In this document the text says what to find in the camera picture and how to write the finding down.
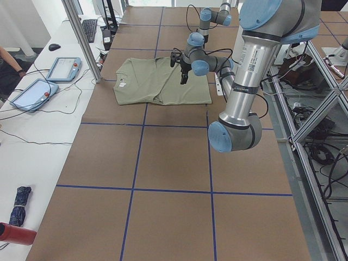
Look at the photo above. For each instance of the brown paper table cover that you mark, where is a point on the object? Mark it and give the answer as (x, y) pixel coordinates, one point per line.
(142, 183)

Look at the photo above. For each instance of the blue teach pendant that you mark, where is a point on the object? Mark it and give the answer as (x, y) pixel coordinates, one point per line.
(64, 69)
(35, 96)

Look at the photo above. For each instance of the black computer mouse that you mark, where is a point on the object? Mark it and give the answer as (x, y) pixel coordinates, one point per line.
(53, 47)

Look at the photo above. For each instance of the folded dark blue umbrella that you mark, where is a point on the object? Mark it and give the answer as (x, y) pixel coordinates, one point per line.
(18, 212)

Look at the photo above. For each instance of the near blue teach pendant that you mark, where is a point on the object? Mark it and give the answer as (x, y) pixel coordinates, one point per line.
(35, 96)

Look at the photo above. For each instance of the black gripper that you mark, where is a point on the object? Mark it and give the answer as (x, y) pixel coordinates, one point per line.
(185, 67)

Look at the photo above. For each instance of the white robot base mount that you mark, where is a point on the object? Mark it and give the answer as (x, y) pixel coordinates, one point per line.
(219, 88)

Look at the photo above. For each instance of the red water bottle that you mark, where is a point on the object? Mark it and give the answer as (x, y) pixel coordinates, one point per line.
(17, 235)

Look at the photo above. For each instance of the far blue teach pendant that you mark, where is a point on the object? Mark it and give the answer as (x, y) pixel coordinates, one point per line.
(64, 69)

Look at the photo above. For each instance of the black monitor stand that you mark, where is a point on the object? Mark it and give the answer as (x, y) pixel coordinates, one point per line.
(109, 17)

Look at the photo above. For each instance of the aluminium frame post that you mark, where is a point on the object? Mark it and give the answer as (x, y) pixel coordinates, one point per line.
(81, 37)

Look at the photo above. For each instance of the olive green long-sleeve shirt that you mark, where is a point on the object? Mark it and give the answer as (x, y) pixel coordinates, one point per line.
(154, 81)

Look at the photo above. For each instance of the seated person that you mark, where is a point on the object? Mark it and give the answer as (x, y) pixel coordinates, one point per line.
(11, 73)

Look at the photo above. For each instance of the black keyboard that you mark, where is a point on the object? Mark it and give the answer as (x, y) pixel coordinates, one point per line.
(89, 27)

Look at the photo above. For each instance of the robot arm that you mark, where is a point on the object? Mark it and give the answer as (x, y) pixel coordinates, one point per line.
(221, 17)
(265, 25)

